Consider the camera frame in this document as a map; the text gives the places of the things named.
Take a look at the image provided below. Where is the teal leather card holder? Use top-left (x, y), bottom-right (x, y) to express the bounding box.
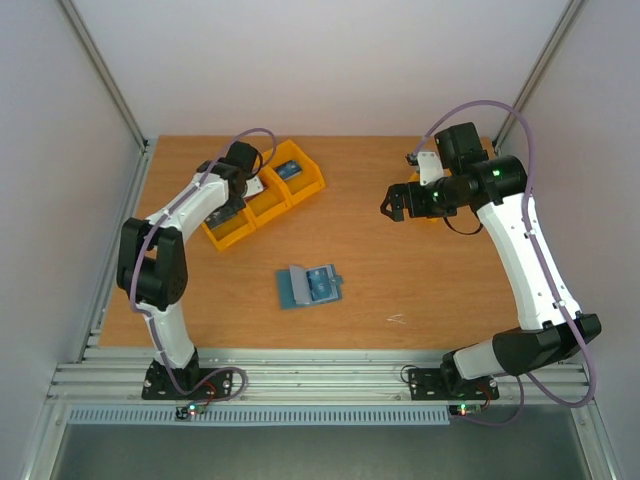
top-left (275, 264), bottom-right (343, 310)

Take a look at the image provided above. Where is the dark blue VIP card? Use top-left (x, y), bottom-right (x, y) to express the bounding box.
top-left (306, 265), bottom-right (341, 303)

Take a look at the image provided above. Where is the grey credit card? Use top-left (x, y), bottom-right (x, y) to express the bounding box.
top-left (204, 206), bottom-right (239, 230)

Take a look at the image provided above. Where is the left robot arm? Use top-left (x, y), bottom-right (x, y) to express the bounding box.
top-left (116, 141), bottom-right (263, 400)

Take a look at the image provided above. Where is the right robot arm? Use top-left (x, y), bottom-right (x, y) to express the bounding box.
top-left (380, 122), bottom-right (602, 399)

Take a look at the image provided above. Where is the blue credit card in bin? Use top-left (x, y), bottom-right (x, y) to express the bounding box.
top-left (274, 159), bottom-right (303, 181)

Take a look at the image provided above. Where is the small yellow bin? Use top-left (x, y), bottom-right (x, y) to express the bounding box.
top-left (407, 173), bottom-right (444, 221)

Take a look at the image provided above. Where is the yellow three-compartment bin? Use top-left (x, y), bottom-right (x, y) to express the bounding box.
top-left (202, 139), bottom-right (326, 251)

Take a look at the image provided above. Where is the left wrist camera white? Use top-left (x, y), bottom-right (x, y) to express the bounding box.
top-left (243, 176), bottom-right (265, 199)

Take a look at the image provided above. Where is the left aluminium corner post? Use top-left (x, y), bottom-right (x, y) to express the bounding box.
top-left (58, 0), bottom-right (150, 151)

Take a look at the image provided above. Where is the aluminium corner post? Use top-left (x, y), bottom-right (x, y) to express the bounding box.
top-left (58, 0), bottom-right (150, 151)
top-left (491, 0), bottom-right (587, 151)

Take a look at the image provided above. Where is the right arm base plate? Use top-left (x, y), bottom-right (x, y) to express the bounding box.
top-left (400, 365), bottom-right (500, 402)

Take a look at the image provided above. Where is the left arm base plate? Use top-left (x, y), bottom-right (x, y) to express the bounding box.
top-left (141, 360), bottom-right (234, 401)

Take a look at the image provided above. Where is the grey slotted cable duct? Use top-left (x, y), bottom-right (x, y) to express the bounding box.
top-left (67, 405), bottom-right (450, 427)

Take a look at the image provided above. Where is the aluminium rail frame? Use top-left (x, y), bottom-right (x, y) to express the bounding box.
top-left (45, 347), bottom-right (596, 406)

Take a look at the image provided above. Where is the right aluminium corner post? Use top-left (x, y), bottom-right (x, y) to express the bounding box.
top-left (491, 0), bottom-right (587, 151)

